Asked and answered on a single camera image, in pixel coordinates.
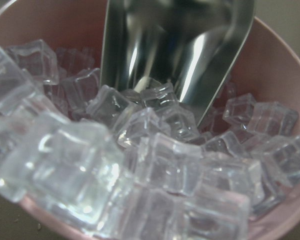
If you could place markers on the pink bowl of ice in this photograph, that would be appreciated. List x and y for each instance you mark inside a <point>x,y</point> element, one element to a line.
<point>96,163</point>

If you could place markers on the steel ice scoop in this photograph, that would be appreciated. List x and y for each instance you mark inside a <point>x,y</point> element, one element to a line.
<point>193,44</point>

